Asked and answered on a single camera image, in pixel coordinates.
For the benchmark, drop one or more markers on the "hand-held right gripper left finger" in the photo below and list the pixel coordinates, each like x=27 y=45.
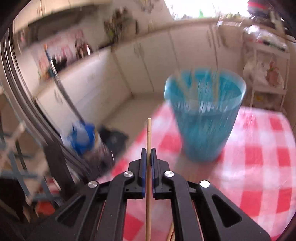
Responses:
x=144 y=176

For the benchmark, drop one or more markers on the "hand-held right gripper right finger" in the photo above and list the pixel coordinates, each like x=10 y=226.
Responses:
x=154 y=176

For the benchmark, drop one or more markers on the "thin wooden chopstick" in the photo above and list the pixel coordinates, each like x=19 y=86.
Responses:
x=149 y=134
x=183 y=88

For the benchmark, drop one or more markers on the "pile of wooden chopsticks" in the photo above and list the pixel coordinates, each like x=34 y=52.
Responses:
x=170 y=233

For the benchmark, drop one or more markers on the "blue perforated plastic bin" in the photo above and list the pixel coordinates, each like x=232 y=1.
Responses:
x=203 y=129

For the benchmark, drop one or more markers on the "black bag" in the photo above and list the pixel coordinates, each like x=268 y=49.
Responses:
x=114 y=136

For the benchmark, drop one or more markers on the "blue printed plastic bag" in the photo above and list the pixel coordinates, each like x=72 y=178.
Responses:
x=84 y=139

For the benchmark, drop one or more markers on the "red white checkered tablecloth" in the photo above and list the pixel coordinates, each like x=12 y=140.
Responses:
x=254 y=162

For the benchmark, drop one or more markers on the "cream lower kitchen cabinets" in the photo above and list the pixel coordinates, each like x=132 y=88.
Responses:
x=143 y=67

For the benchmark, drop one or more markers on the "wooden blue folding rack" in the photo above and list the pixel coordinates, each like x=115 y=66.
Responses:
x=20 y=166

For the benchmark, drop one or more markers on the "beige kitchen countertop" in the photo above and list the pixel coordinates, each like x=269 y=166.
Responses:
x=129 y=39

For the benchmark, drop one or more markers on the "white plastic shopping bag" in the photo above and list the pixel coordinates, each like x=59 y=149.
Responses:
x=261 y=71

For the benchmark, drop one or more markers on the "white tiered trolley cart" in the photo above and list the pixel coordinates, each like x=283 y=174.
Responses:
x=266 y=69

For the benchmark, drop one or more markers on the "green dish soap bottle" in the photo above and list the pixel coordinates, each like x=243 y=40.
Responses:
x=201 y=13

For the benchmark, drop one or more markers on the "white framed kitchen window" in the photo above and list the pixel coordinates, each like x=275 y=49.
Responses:
x=208 y=7

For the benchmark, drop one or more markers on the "pink wall poster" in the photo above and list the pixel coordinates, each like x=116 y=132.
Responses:
x=57 y=51

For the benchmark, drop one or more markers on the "wall utensil rack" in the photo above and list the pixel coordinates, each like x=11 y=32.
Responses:
x=118 y=25

